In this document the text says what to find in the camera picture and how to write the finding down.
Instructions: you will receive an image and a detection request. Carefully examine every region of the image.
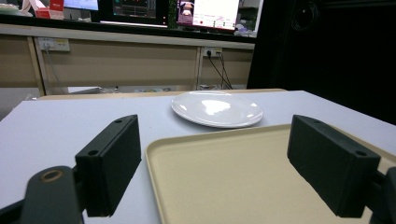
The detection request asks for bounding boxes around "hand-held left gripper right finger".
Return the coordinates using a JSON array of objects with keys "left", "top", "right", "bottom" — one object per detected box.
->
[{"left": 286, "top": 114, "right": 382, "bottom": 218}]

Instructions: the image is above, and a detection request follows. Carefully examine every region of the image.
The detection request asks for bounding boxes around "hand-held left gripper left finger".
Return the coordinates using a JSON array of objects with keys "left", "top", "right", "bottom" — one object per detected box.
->
[{"left": 75, "top": 114, "right": 143, "bottom": 218}]

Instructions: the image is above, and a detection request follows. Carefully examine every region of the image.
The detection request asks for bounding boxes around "beige plastic tray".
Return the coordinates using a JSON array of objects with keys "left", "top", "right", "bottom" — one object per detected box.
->
[{"left": 145, "top": 123, "right": 396, "bottom": 224}]

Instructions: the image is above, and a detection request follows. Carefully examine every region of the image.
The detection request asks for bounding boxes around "black curtain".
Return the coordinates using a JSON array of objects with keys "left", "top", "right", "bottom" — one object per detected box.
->
[{"left": 247, "top": 0, "right": 396, "bottom": 126}]

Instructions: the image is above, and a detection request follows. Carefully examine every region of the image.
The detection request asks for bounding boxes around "white round plate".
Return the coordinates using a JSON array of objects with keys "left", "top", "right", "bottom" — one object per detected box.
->
[{"left": 170, "top": 90, "right": 264, "bottom": 129}]

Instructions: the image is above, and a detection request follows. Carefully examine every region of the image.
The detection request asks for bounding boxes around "dark computer monitor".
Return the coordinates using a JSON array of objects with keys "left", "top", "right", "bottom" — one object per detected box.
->
[{"left": 98, "top": 0, "right": 171, "bottom": 28}]

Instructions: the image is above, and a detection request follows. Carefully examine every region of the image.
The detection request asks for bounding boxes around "blue screen monitor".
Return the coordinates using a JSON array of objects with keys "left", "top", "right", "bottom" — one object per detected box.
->
[{"left": 63, "top": 0, "right": 100, "bottom": 11}]

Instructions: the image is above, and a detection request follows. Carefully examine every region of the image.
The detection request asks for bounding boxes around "red and white box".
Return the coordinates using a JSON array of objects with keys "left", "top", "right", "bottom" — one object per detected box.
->
[{"left": 21, "top": 0, "right": 65, "bottom": 21}]

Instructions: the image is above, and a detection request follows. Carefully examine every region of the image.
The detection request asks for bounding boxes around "bright computer monitor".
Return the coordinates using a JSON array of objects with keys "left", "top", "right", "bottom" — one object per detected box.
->
[{"left": 175, "top": 0, "right": 241, "bottom": 32}]

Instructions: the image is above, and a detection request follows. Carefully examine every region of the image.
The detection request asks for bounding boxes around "grey power cable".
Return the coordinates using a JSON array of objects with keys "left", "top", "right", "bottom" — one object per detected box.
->
[{"left": 44, "top": 45, "right": 65, "bottom": 95}]

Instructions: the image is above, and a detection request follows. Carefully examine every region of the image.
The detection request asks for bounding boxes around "white wall socket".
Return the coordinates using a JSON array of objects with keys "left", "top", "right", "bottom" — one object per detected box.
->
[{"left": 37, "top": 36, "right": 71, "bottom": 52}]

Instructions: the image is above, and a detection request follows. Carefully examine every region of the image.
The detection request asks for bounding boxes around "black power cable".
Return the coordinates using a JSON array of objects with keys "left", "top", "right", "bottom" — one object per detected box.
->
[{"left": 206, "top": 49, "right": 233, "bottom": 91}]

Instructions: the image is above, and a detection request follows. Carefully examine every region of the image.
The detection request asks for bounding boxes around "wall socket with black plugs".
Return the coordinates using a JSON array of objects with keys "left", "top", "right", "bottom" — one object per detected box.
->
[{"left": 203, "top": 47, "right": 223, "bottom": 59}]

